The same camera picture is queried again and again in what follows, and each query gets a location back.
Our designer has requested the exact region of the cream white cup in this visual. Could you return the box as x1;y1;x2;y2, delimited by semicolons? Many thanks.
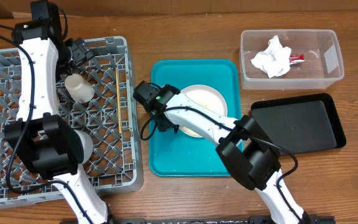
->
65;73;94;103

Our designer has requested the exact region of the white plate with food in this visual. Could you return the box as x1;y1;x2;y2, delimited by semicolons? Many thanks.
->
178;84;229;139

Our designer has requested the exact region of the grey ceramic bowl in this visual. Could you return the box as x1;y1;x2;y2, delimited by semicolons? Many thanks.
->
75;130;93;164

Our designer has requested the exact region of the white napkin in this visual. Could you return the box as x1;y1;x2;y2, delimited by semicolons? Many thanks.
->
250;35;291;78

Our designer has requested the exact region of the red snack wrapper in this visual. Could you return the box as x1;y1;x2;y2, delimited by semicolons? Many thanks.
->
289;54;305;65

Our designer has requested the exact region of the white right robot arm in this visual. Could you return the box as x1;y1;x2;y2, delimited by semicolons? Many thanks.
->
133;81;311;223

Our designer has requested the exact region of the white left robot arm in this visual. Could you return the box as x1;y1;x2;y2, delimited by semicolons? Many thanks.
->
4;1;114;223

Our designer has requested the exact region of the grey plastic dishwasher rack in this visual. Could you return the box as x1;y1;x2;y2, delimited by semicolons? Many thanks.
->
0;36;144;209

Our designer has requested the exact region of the teal plastic tray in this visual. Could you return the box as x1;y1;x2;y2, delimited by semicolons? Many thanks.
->
149;59;242;177

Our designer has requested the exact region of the clear plastic bin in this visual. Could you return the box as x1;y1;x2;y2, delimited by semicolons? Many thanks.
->
239;29;344;90

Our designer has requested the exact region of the black tray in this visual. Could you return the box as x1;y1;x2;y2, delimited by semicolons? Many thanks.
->
251;93;347;154

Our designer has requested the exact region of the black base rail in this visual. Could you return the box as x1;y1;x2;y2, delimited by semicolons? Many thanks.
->
116;215;336;224

